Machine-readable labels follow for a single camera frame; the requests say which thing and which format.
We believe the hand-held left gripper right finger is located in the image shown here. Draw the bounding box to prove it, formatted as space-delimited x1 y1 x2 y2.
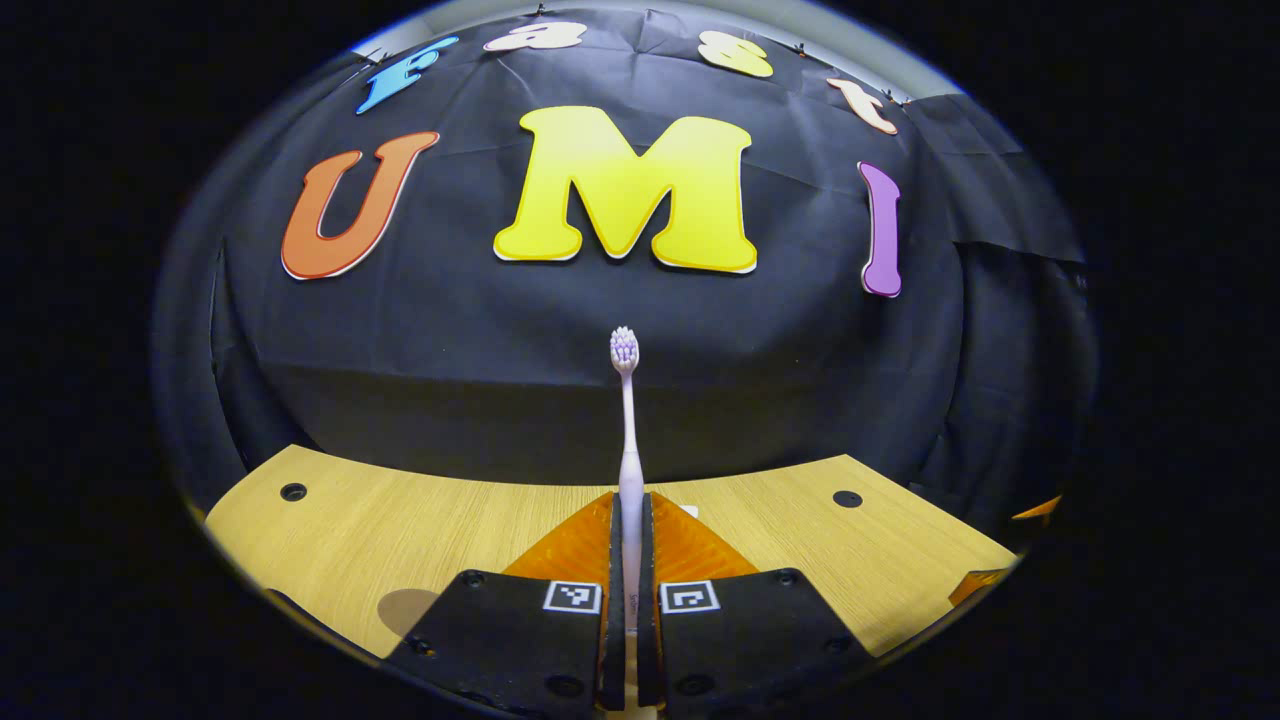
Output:
638 490 876 716

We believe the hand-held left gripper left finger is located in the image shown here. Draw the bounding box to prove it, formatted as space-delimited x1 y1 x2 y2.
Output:
385 490 627 713

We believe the pale pink toothbrush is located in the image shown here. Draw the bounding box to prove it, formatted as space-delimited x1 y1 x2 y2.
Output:
609 326 647 713

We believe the round brown coaster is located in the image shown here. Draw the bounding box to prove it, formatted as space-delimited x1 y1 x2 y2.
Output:
377 587 443 641

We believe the black backdrop cloth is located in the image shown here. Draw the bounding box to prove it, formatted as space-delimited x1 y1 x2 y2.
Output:
155 5 1101 546

